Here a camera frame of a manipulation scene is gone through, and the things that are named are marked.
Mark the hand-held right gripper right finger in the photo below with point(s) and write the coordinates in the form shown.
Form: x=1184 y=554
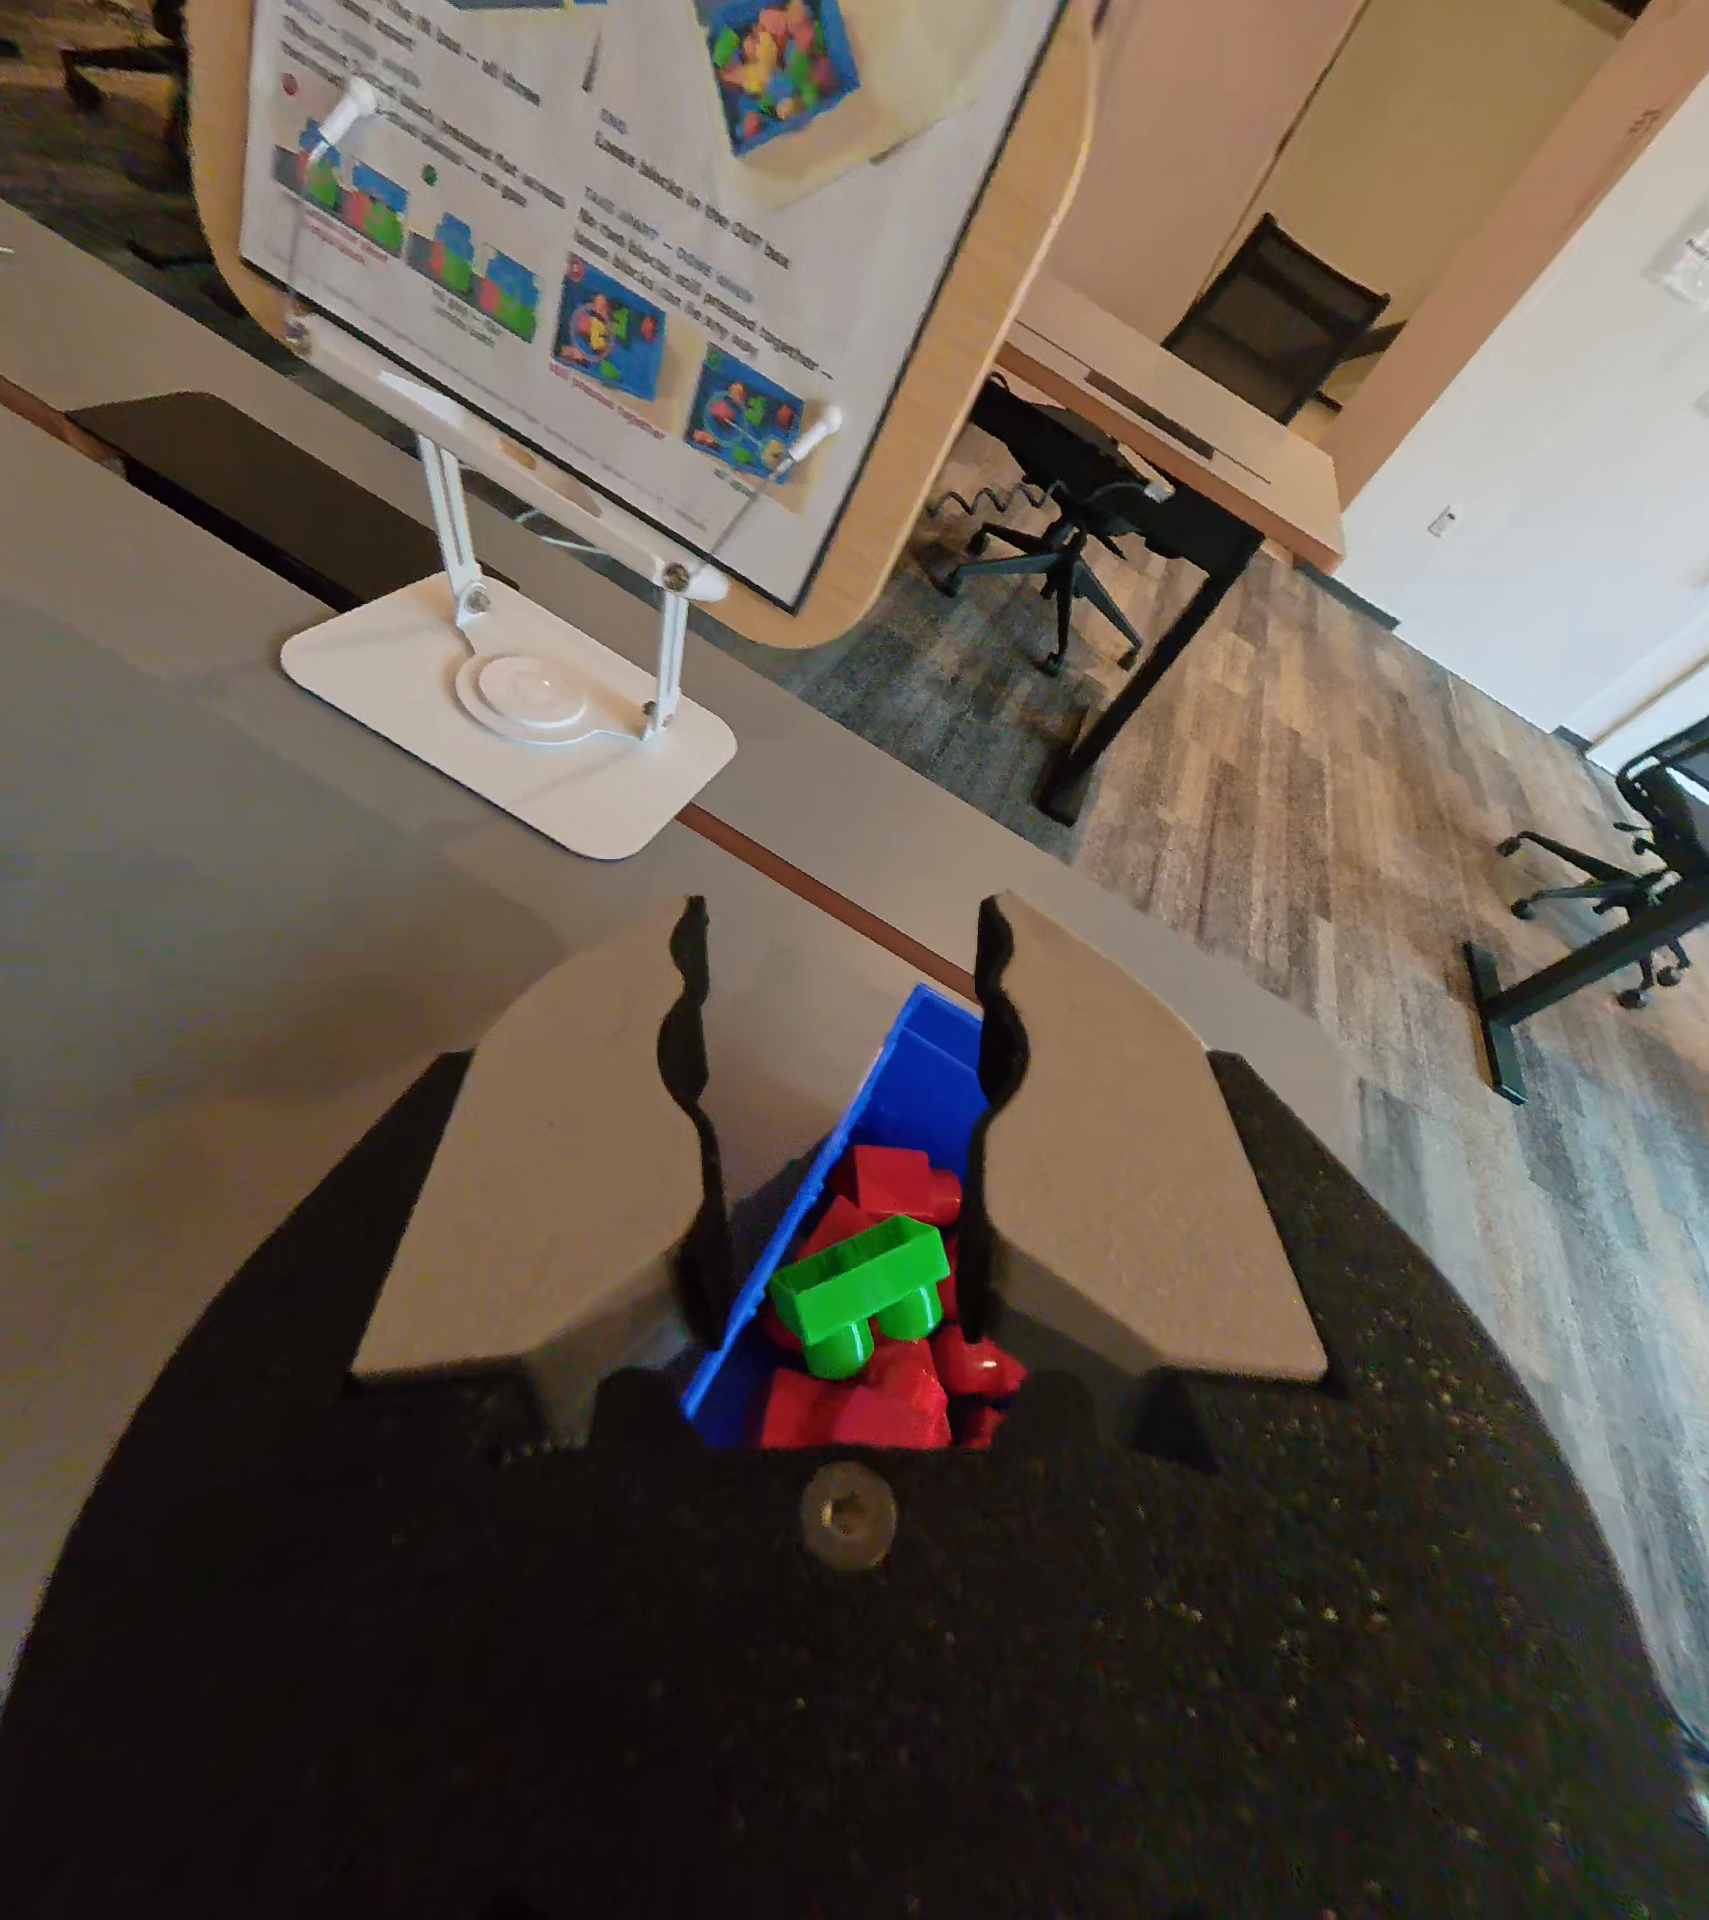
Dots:
x=1155 y=1201

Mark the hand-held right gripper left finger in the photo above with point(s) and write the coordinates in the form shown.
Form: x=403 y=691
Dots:
x=540 y=1201

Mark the blue plastic storage bin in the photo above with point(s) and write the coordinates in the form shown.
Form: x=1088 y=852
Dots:
x=898 y=1096

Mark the pile of red mega blocks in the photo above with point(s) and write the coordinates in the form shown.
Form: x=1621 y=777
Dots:
x=868 y=1411

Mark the black office chair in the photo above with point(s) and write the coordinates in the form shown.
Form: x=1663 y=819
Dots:
x=1080 y=510
x=1275 y=316
x=1666 y=886

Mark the wooden background desk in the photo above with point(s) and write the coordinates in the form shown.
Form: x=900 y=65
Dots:
x=1186 y=421

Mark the printed instruction sheet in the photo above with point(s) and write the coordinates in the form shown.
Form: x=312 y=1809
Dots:
x=615 y=211

